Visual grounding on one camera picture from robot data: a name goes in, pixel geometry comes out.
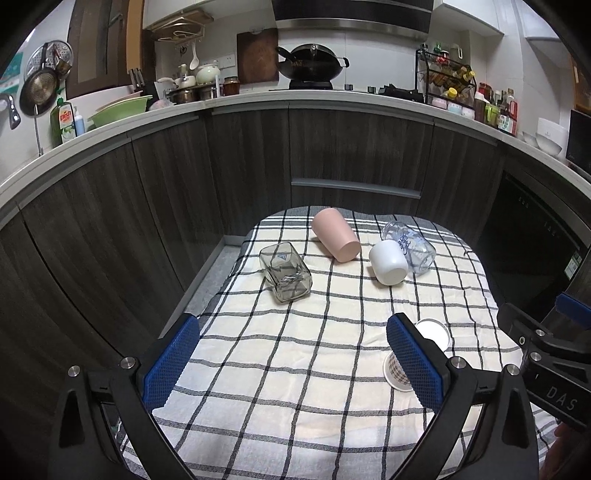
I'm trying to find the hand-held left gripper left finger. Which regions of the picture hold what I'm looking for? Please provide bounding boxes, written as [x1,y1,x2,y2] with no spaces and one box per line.
[48,315,200,480]

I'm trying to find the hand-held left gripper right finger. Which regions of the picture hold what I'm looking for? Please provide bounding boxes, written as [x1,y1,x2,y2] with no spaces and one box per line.
[387,314,539,480]

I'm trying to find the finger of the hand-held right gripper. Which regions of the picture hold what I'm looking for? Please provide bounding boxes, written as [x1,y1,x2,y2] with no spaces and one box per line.
[498,302,561,355]
[541,292,591,342]

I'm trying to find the white cup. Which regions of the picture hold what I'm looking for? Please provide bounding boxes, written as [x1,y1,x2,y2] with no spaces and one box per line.
[368,240,409,287]

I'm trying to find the clear glass cup blue print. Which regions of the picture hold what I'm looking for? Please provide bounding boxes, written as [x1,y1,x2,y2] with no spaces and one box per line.
[381,220,437,276]

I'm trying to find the grey square glass cup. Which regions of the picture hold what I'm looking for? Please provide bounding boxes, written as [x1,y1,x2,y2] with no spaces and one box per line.
[259,242,313,304]

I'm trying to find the pink cup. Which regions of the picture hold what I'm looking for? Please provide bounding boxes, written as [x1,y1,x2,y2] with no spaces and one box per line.
[311,208,362,264]

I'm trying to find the person's right hand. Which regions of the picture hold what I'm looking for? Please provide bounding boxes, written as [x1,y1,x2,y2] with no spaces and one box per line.
[542,424,591,480]

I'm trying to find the clear glass white rim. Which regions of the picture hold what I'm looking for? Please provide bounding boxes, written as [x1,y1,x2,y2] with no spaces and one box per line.
[382,318,452,393]

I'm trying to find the built-in black dishwasher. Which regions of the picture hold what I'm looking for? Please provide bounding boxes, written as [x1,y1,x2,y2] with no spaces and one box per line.
[475,170,588,320]

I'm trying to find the black white checked cloth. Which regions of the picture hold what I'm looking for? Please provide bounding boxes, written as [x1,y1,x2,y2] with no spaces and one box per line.
[115,207,548,480]

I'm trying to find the dark wood kitchen cabinets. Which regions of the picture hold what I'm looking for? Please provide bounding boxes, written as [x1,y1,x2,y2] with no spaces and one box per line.
[0,102,509,370]

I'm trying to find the black microwave oven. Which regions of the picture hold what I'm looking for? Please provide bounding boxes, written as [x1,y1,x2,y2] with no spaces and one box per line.
[566,109,591,175]

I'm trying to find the stack of white bowls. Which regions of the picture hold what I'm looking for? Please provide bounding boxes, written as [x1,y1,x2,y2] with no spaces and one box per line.
[522,117,570,156]

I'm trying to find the row of sauce bottles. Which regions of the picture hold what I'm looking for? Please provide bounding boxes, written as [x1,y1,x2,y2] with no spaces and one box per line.
[474,82,519,136]

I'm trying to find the green plastic basin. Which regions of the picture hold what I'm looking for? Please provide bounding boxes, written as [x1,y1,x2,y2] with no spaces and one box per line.
[87,93,153,129]

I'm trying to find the green dish soap bottle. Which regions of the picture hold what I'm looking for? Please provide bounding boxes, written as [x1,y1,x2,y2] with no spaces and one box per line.
[50,88,77,147]

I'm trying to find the steel cooking pot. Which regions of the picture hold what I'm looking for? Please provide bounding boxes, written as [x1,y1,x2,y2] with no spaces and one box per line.
[167,86,201,105]

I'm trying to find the black knife block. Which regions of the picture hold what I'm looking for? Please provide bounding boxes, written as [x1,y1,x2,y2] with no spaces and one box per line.
[128,67,148,96]

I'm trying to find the white kitchen countertop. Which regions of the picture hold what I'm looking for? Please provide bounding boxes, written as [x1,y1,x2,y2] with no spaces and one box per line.
[0,89,591,208]

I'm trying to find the white ceramic pot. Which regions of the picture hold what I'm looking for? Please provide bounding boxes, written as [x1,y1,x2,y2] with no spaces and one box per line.
[196,63,222,86]

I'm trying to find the hanging frying pan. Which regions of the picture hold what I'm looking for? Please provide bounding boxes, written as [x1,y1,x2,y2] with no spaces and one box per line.
[19,42,61,117]

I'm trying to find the white upper cabinet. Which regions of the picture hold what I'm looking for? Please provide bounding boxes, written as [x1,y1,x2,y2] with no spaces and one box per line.
[434,0,507,36]

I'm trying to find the black wok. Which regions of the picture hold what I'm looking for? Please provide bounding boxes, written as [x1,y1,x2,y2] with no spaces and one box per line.
[276,43,350,82]

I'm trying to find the brown cutting board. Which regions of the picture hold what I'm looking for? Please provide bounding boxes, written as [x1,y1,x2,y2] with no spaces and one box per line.
[237,28,280,85]

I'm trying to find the round metal steamer rack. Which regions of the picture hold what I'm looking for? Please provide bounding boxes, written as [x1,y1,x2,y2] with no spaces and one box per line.
[25,40,74,78]

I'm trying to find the black range hood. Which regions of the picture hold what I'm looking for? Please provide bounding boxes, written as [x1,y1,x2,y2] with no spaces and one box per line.
[271,0,435,37]

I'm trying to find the grey drawer handle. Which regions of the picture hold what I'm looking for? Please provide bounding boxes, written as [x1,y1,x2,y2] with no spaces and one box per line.
[290,177,424,199]

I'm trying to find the black wire spice rack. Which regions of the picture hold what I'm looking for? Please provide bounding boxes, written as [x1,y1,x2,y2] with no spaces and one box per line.
[416,46,477,119]

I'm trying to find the brown wooden window frame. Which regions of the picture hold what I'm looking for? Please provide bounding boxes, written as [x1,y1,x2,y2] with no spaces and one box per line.
[66,0,146,100]

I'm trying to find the hanging wire shelf rack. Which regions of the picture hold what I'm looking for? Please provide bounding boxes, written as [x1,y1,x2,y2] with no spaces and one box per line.
[147,8,215,43]

